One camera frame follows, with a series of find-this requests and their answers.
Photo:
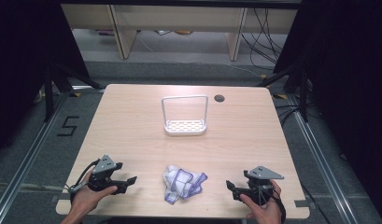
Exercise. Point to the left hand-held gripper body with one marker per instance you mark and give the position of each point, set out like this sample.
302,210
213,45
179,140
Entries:
102,177

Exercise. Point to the grey tape strip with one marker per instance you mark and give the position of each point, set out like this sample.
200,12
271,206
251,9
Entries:
302,203
62,197

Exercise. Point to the white towel rack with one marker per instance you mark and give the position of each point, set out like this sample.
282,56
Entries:
185,127

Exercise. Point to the yellow black floor tape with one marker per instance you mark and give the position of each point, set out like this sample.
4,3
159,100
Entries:
280,96
75,94

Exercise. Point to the white dishcloth with purple edge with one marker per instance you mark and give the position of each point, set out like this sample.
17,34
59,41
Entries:
182,185

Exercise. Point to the dark round table grommet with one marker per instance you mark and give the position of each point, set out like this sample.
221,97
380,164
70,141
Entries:
219,98

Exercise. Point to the black metal stand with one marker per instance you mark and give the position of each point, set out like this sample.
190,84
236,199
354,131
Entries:
303,93
49,93

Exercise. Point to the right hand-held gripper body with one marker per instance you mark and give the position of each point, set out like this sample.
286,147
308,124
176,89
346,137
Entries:
258,186

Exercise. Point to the person's right hand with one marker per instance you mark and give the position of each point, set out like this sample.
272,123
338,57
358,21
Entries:
269,211

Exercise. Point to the person's left hand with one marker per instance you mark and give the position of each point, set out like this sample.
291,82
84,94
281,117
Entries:
82,200

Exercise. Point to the aluminium floor rail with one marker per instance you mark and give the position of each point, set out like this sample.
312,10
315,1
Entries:
26,161
322,161

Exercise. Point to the black curtain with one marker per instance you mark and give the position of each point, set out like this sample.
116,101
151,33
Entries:
20,62
350,77

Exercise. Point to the orange object under desk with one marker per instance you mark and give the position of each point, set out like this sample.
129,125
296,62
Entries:
183,32

